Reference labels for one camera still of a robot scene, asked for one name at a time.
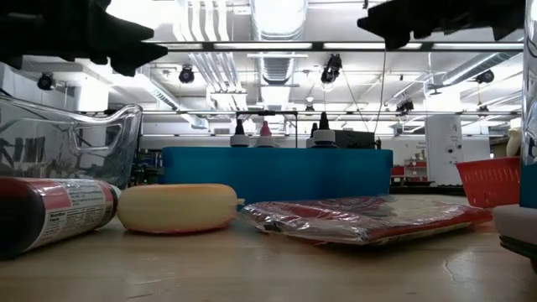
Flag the red foil snack packet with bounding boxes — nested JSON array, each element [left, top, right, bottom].
[[239, 195, 495, 246]]

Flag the black monitor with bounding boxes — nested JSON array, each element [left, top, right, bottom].
[[335, 129, 377, 150]]

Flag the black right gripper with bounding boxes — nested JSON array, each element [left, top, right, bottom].
[[357, 0, 525, 50]]

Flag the small pink-capped dropper bottle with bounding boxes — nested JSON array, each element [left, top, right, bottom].
[[255, 120, 276, 148]]

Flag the red storage shelf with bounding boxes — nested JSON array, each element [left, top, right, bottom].
[[389, 159, 427, 181]]

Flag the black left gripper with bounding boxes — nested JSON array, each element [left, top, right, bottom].
[[41, 0, 169, 78]]

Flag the bottles in blue bin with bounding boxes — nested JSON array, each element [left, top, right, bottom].
[[234, 110, 300, 148]]

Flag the black overhead rig beam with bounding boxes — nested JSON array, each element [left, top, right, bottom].
[[142, 40, 525, 53]]

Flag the white pillar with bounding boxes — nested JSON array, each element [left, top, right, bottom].
[[425, 115, 464, 186]]

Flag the clear plastic bin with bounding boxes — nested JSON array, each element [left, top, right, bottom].
[[0, 94, 143, 190]]

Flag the red plastic basket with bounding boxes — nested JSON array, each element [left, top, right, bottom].
[[455, 156, 524, 210]]

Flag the teal plastic bin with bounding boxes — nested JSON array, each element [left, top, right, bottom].
[[161, 146, 394, 206]]

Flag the large red pink-capped bottle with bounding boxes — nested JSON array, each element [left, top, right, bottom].
[[0, 175, 123, 259]]

